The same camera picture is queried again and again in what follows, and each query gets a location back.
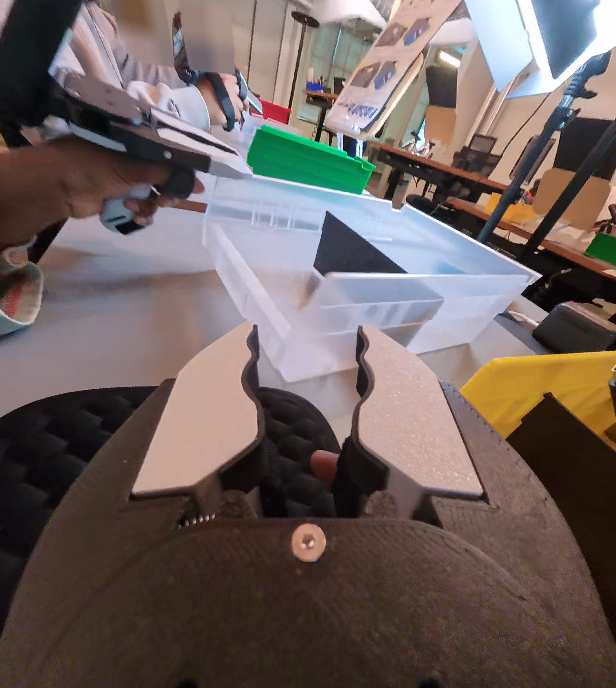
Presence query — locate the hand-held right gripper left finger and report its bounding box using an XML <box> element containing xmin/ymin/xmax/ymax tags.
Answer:
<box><xmin>132</xmin><ymin>321</ymin><xmax>265</xmax><ymax>515</ymax></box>

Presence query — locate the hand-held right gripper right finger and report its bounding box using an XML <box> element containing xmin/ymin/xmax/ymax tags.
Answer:
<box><xmin>342</xmin><ymin>325</ymin><xmax>485</xmax><ymax>521</ymax></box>

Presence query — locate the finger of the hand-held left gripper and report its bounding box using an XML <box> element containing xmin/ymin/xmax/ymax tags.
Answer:
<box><xmin>149</xmin><ymin>109</ymin><xmax>245</xmax><ymax>160</ymax></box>
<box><xmin>201</xmin><ymin>153</ymin><xmax>254</xmax><ymax>181</ymax></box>

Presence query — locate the clear plastic bin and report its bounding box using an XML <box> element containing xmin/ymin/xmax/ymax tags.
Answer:
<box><xmin>202</xmin><ymin>176</ymin><xmax>543</xmax><ymax>383</ymax></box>

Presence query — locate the yellow plastic bin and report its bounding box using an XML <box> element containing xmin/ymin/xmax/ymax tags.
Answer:
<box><xmin>461</xmin><ymin>348</ymin><xmax>616</xmax><ymax>449</ymax></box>

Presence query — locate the person's left hand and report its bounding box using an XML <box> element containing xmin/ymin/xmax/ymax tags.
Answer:
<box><xmin>0</xmin><ymin>141</ymin><xmax>206</xmax><ymax>238</ymax></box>

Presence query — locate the person's right hand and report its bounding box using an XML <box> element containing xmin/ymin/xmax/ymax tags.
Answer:
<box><xmin>311</xmin><ymin>450</ymin><xmax>340</xmax><ymax>487</ymax></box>

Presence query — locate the red plastic bin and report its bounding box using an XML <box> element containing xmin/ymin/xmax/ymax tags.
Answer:
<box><xmin>259</xmin><ymin>98</ymin><xmax>293</xmax><ymax>127</ymax></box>

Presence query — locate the black bin divider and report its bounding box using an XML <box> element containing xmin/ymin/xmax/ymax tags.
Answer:
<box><xmin>313</xmin><ymin>211</ymin><xmax>409</xmax><ymax>275</ymax></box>

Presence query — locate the black floor lamp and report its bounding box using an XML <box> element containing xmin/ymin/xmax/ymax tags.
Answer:
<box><xmin>287</xmin><ymin>11</ymin><xmax>321</xmax><ymax>111</ymax></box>

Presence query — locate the black quilted mat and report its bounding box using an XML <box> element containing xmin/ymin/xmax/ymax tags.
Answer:
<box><xmin>0</xmin><ymin>386</ymin><xmax>342</xmax><ymax>544</ymax></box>

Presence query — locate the printed instruction sheet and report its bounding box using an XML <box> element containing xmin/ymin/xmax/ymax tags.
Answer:
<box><xmin>325</xmin><ymin>0</ymin><xmax>465</xmax><ymax>132</ymax></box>

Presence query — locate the grey power bank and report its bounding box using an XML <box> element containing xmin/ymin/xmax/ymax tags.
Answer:
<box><xmin>533</xmin><ymin>302</ymin><xmax>616</xmax><ymax>354</ymax></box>

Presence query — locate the row of wooden office desks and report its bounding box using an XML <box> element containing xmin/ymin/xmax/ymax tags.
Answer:
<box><xmin>303</xmin><ymin>89</ymin><xmax>616</xmax><ymax>296</ymax></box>

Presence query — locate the cardboard box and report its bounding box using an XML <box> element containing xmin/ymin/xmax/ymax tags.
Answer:
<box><xmin>533</xmin><ymin>168</ymin><xmax>612</xmax><ymax>229</ymax></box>

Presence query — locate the black light stand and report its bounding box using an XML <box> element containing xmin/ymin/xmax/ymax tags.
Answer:
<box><xmin>520</xmin><ymin>70</ymin><xmax>616</xmax><ymax>260</ymax></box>
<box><xmin>477</xmin><ymin>51</ymin><xmax>615</xmax><ymax>244</ymax></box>

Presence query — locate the black monitor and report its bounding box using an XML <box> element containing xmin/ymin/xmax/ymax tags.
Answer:
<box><xmin>552</xmin><ymin>117</ymin><xmax>616</xmax><ymax>181</ymax></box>

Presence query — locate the studio light panel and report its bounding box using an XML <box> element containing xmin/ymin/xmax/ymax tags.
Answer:
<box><xmin>464</xmin><ymin>0</ymin><xmax>616</xmax><ymax>100</ymax></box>

